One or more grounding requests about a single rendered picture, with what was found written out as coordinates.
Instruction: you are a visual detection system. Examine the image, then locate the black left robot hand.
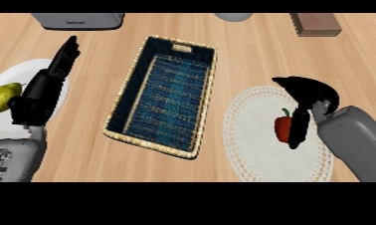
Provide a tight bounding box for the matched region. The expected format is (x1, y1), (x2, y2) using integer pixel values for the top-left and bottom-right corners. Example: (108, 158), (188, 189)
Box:
(5, 35), (82, 127)

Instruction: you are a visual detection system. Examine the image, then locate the grey round object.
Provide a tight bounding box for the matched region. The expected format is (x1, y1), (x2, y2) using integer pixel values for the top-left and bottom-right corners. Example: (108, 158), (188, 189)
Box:
(212, 13), (254, 23)

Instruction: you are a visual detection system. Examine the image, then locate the white round placemat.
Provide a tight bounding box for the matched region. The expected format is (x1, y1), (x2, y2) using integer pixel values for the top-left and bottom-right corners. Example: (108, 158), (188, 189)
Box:
(221, 85), (334, 183)

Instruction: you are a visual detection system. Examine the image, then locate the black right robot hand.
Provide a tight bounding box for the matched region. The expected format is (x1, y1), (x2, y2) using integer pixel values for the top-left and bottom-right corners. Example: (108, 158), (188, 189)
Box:
(271, 76), (340, 150)

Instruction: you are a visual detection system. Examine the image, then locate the brown wooden block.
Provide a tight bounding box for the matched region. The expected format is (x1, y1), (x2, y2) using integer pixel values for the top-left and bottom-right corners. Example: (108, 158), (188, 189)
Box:
(287, 13), (343, 38)

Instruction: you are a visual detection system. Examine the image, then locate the white plate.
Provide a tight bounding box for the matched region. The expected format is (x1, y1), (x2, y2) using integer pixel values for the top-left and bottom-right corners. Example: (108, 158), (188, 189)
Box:
(0, 58), (70, 141)

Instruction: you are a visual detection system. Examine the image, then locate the yellow-green pear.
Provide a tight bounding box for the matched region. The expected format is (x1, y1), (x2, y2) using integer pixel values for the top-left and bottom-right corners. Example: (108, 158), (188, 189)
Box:
(0, 82), (24, 113)

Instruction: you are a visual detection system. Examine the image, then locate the blue wicker basket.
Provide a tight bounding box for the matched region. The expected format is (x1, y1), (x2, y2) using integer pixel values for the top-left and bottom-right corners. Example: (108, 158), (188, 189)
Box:
(101, 34), (218, 160)

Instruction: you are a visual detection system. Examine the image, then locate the grey appliance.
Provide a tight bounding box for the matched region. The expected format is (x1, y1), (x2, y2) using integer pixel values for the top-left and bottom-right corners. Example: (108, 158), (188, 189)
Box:
(29, 13), (126, 31)

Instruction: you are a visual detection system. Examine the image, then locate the red bell pepper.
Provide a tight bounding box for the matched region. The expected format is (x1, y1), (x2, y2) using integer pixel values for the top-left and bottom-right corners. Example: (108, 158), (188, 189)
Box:
(272, 108), (293, 144)

